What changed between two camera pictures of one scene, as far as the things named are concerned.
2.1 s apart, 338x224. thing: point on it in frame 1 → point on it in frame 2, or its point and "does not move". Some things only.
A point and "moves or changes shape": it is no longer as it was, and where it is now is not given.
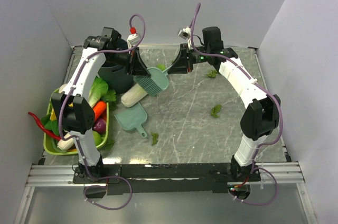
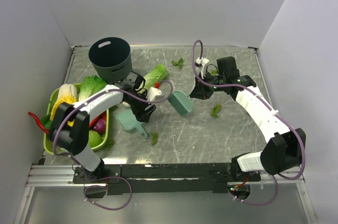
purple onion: (100, 127) does not move
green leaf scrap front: (155, 137) does not move
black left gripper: (138, 67) → (142, 115)
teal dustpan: (133, 117) does not move
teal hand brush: (157, 81) → (181, 102)
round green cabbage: (97, 138) does not move
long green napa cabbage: (132, 95) moves or changes shape
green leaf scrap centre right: (215, 110) does not move
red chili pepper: (45, 130) does not move
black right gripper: (181, 63) → (200, 91)
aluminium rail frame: (272, 174) does not move
